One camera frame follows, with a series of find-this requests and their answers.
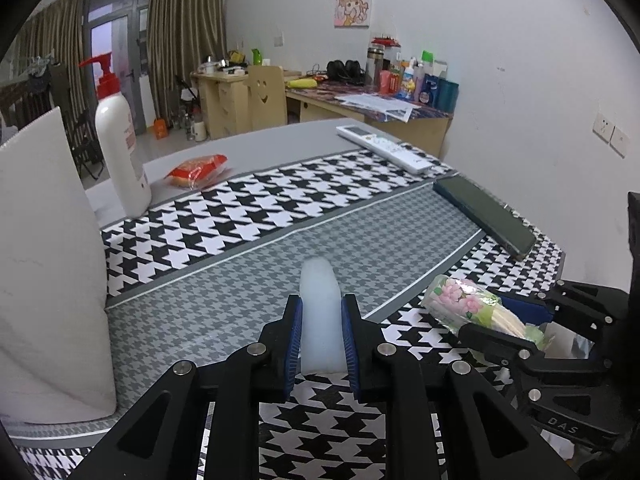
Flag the anime girl wall poster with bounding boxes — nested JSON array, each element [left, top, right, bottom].
[[333, 0, 372, 28]]

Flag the white styrofoam box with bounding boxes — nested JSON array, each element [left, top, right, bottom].
[[1, 110, 116, 424]]

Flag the glass balcony door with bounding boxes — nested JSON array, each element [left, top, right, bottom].
[[84, 0, 156, 134]]

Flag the brown curtain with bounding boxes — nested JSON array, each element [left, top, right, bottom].
[[146, 0, 226, 120], [8, 0, 89, 126]]

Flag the brown curtain right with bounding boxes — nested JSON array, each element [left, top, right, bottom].
[[146, 0, 226, 120]]

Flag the houndstooth table mat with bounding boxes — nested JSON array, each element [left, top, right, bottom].
[[4, 150, 564, 479]]

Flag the white remote control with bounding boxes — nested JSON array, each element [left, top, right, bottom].
[[336, 125, 433, 174]]

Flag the wooden chair smiley back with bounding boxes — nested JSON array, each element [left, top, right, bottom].
[[247, 65, 288, 130]]

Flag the floral tissue pack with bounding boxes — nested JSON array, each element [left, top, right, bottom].
[[421, 274, 551, 350]]

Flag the wall power socket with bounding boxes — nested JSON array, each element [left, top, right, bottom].
[[592, 113, 615, 143]]

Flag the red snack packet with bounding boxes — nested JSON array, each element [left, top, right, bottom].
[[165, 154, 228, 190]]

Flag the brown curtain left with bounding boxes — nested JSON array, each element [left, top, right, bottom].
[[8, 0, 89, 126]]

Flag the wooden desk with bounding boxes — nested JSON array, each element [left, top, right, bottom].
[[191, 70, 452, 156]]

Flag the papers on desk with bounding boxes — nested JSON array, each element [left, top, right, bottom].
[[336, 93, 418, 122]]

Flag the white lotion pump bottle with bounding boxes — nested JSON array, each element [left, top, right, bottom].
[[79, 52, 152, 218]]

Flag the black folding chair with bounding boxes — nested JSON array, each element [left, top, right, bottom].
[[66, 110, 105, 181]]

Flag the black smartphone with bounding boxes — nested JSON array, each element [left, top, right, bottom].
[[434, 176, 536, 260]]

